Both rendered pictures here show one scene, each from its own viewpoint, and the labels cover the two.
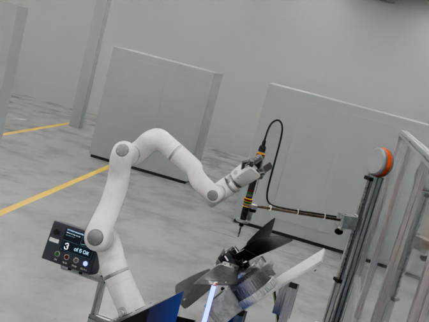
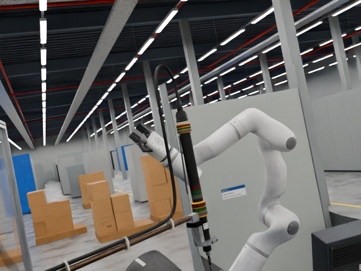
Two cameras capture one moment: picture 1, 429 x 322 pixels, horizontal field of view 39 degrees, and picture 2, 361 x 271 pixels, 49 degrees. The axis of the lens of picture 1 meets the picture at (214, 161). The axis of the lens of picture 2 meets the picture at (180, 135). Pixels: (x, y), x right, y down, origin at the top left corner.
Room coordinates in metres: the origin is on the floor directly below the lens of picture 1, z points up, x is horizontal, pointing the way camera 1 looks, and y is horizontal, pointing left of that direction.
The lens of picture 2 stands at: (4.14, -0.75, 1.75)
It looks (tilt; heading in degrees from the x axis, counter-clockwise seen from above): 1 degrees up; 154
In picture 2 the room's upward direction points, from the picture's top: 11 degrees counter-clockwise
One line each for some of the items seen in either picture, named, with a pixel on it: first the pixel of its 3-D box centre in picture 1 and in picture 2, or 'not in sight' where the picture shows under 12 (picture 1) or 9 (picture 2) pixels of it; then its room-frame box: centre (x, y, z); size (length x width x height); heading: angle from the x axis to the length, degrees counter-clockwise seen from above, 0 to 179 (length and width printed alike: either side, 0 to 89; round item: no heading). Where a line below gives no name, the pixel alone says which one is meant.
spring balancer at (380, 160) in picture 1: (380, 161); not in sight; (3.34, -0.88, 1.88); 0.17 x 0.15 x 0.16; 168
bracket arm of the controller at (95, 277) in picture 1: (83, 272); not in sight; (2.83, 0.48, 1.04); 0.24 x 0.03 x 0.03; 78
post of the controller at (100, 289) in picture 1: (99, 294); not in sight; (2.81, 0.38, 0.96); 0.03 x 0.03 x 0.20; 78
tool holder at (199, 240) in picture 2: (246, 213); (201, 228); (3.06, -0.23, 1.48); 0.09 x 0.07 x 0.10; 113
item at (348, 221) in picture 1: (347, 221); not in sight; (3.30, -0.79, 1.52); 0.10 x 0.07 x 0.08; 113
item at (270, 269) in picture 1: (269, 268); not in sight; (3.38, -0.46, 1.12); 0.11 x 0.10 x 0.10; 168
